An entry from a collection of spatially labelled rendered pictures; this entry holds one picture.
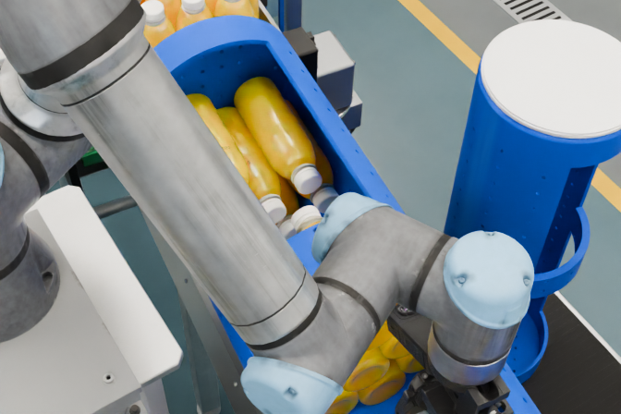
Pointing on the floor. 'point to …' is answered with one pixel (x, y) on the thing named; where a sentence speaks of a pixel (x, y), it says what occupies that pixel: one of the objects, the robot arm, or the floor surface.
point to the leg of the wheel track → (200, 368)
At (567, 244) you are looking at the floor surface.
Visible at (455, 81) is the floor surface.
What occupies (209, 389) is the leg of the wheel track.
